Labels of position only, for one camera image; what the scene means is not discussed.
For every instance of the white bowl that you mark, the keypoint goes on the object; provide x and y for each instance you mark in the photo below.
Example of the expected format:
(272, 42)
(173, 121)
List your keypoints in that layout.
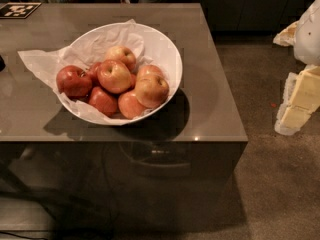
(168, 58)

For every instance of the red apple bottom left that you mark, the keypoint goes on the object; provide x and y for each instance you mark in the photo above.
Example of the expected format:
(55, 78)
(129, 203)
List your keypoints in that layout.
(103, 101)

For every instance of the small red apple hidden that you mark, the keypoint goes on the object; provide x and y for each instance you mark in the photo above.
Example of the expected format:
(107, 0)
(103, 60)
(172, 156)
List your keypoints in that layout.
(92, 72)

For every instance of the orange red apple bottom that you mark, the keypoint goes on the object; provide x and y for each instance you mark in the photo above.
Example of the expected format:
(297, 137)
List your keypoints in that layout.
(129, 106)

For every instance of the pale yellow apple top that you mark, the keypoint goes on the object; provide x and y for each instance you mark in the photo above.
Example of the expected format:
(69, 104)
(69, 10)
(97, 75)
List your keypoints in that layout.
(122, 53)

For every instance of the black white marker tag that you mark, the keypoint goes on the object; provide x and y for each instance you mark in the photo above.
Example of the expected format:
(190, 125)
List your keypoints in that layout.
(18, 10)

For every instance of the dark object at table edge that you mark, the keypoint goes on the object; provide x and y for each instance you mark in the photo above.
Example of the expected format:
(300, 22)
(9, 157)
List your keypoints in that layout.
(2, 64)

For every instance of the white crumpled paper liner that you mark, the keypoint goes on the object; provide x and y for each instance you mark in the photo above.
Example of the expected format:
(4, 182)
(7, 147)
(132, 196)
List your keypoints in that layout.
(50, 62)

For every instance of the pale apple behind right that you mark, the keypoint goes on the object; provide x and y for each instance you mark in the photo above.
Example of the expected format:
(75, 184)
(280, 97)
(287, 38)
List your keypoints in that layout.
(149, 69)

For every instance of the red yellow apple centre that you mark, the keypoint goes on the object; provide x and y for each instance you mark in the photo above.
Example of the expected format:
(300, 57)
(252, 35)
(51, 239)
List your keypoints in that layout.
(114, 76)

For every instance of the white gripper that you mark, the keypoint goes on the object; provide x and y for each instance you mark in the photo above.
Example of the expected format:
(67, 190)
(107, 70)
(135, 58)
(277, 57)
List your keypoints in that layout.
(309, 34)

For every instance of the dark red apple left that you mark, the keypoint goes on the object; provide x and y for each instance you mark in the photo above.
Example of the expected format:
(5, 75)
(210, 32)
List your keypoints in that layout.
(73, 81)

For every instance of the large yellow red apple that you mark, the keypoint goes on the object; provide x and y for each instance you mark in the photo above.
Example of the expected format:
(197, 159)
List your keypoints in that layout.
(151, 90)

